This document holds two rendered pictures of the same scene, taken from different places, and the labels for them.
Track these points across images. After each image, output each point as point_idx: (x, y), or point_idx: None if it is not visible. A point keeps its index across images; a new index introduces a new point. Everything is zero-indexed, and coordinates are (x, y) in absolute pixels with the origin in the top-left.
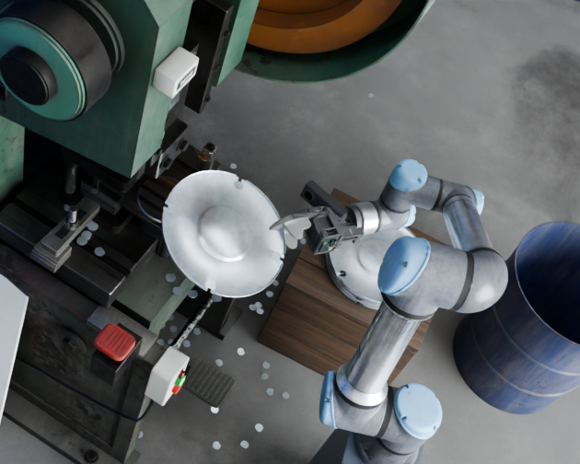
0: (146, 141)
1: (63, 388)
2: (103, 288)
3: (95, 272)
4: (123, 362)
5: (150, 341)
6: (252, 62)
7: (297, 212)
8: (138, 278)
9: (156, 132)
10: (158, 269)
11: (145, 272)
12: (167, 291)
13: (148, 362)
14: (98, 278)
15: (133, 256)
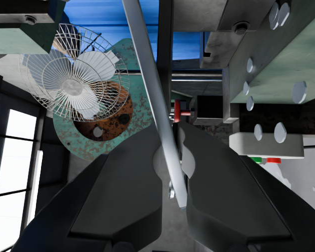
0: (8, 45)
1: None
2: (199, 60)
3: (201, 40)
4: (194, 123)
5: (226, 117)
6: None
7: (81, 177)
8: (240, 48)
9: None
10: (250, 45)
11: (244, 43)
12: (243, 81)
13: (232, 129)
14: (200, 48)
15: (207, 34)
